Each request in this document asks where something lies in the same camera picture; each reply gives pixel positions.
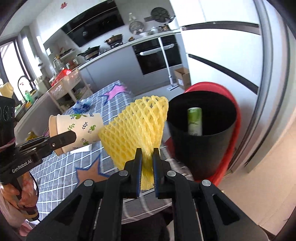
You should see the cardboard box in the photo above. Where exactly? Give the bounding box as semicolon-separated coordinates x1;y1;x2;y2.
173;67;191;91

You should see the blue wrapper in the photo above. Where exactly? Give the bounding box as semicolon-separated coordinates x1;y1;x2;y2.
73;100;93;114

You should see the grey checked tablecloth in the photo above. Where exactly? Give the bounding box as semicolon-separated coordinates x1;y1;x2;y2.
29;80;193;224

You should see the person's left forearm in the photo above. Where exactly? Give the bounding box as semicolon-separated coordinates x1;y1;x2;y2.
0;199;30;237

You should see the round steel steamer plate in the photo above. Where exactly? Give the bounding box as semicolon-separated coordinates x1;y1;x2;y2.
129;21;144;35

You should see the yellow foam fruit net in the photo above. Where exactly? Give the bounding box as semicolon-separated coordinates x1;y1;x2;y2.
98;96;169;190

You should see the black range hood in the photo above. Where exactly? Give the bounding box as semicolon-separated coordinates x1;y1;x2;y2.
61;6;125;48

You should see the beige storage cart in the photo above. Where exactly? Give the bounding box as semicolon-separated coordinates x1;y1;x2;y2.
47;70;93;112

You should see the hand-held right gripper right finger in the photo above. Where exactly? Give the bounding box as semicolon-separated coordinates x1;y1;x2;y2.
153;148;266;241

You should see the gold foil bag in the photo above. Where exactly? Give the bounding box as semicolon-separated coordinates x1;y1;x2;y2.
25;131;40;142

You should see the red plastic basket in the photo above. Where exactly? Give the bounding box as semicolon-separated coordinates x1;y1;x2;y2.
51;69;72;87

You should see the black round bin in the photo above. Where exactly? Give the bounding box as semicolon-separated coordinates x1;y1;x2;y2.
166;91;237;184

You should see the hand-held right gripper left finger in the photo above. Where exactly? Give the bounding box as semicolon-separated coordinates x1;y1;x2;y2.
25;148;142;241

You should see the green white cylindrical container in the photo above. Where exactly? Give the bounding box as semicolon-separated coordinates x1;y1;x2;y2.
187;107;203;136

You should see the red plastic stool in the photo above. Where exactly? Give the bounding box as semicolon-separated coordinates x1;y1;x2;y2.
165;82;242;186

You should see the lidded cooking pot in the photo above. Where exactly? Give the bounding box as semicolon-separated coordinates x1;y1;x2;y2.
104;34;123;45

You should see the black kitchen faucet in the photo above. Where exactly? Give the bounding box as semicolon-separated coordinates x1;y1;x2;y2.
18;76;35;98

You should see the white mop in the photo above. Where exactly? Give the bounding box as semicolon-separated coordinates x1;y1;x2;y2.
158;37;179;91

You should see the white refrigerator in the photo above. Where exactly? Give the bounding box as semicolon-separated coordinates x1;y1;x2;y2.
169;0;273;139

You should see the person's left hand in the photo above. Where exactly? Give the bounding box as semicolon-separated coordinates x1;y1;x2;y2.
0;173;38;215

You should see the black wok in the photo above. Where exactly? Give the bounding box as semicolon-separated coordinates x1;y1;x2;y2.
77;45;101;58

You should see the grey kitchen counter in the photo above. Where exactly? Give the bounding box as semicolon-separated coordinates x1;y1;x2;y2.
79;29;183;93

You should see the round dark wall pan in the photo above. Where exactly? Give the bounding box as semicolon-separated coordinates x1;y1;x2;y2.
151;7;169;23

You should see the kitchen window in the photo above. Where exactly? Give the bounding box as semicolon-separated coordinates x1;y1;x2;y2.
0;35;37;98

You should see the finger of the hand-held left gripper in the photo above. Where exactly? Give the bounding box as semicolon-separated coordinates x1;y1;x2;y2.
15;130;77;156

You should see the leaf print paper cup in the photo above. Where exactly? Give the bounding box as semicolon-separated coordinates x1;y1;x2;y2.
48;113;104;156

